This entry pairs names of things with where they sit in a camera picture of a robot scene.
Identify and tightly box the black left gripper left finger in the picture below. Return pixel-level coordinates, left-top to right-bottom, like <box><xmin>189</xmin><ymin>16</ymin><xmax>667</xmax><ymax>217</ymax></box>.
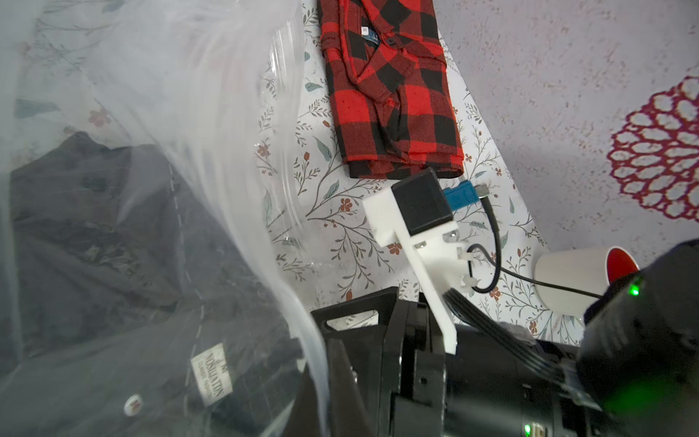
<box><xmin>282</xmin><ymin>369</ymin><xmax>323</xmax><ymax>437</ymax></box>

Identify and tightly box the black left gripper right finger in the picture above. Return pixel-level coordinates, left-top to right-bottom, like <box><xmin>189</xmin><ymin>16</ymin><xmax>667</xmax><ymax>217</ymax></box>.
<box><xmin>328</xmin><ymin>339</ymin><xmax>375</xmax><ymax>437</ymax></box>

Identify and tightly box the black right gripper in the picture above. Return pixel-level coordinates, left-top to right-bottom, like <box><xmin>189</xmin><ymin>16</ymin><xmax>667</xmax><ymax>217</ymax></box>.
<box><xmin>311</xmin><ymin>287</ymin><xmax>590</xmax><ymax>436</ymax></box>

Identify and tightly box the red black plaid shirt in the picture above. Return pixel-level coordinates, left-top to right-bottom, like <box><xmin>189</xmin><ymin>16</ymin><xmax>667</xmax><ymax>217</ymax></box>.
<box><xmin>318</xmin><ymin>0</ymin><xmax>464</xmax><ymax>180</ymax></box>

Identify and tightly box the dark grey shirt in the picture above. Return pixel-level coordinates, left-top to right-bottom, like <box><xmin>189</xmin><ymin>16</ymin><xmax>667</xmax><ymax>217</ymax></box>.
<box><xmin>1</xmin><ymin>133</ymin><xmax>301</xmax><ymax>436</ymax></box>

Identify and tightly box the clear plastic vacuum bag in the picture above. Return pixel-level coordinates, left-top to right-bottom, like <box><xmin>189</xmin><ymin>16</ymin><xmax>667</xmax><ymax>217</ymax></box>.
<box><xmin>1</xmin><ymin>1</ymin><xmax>327</xmax><ymax>436</ymax></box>

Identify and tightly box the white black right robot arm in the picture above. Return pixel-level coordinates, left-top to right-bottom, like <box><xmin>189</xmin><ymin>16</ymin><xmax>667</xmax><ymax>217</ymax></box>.
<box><xmin>313</xmin><ymin>240</ymin><xmax>698</xmax><ymax>436</ymax></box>

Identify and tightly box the red white mug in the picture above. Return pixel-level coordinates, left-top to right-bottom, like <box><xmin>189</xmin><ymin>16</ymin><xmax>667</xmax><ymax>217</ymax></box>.
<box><xmin>533</xmin><ymin>246</ymin><xmax>639</xmax><ymax>318</ymax></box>

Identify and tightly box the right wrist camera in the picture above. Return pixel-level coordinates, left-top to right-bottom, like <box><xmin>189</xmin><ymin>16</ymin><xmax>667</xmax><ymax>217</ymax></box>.
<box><xmin>362</xmin><ymin>169</ymin><xmax>487</xmax><ymax>355</ymax></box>

